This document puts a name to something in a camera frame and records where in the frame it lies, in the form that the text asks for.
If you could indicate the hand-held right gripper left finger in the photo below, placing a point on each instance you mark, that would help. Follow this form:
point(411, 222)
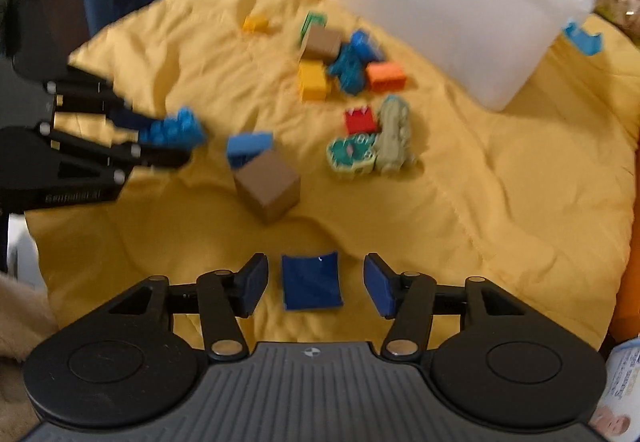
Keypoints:
point(255, 283)

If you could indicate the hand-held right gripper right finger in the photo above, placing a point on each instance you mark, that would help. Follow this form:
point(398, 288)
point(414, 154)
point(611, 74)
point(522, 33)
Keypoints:
point(380, 288)

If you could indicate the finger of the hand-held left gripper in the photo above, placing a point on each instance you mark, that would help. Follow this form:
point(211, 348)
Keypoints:
point(160, 158)
point(85, 94)

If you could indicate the blue long studded toy brick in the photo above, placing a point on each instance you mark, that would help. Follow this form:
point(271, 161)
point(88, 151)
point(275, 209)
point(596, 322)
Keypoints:
point(175, 129)

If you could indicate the dark blue curved toy piece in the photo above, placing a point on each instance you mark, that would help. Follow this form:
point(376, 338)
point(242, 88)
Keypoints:
point(312, 282)

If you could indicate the green toy brick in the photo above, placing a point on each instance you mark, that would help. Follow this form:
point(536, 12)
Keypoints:
point(311, 19)

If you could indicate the orange toy brick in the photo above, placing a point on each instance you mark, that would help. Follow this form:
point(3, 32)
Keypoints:
point(386, 77)

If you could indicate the blue sloped toy brick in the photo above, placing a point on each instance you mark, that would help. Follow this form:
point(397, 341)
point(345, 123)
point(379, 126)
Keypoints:
point(250, 147)

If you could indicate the large brown toy cube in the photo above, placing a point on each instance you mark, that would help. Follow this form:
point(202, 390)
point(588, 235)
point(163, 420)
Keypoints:
point(267, 187)

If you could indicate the yellow blanket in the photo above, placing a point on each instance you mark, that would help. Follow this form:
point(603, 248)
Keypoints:
point(500, 202)

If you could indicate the olive crocodile toy piece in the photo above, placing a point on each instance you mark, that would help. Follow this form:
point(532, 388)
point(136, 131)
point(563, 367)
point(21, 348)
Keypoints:
point(395, 137)

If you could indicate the small yellow toy brick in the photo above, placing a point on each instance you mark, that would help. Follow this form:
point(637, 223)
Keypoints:
point(256, 24)

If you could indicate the red toy brick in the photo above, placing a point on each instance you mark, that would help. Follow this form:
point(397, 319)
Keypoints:
point(360, 122)

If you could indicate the large yellow toy brick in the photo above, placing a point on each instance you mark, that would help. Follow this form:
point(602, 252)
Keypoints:
point(314, 81)

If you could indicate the small brown toy block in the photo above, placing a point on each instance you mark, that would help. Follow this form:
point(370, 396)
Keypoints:
point(322, 44)

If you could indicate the orange box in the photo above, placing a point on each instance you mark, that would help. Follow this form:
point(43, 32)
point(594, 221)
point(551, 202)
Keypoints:
point(627, 302)

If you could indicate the white baby wipes pack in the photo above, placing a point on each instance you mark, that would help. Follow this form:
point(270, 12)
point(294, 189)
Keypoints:
point(622, 387)

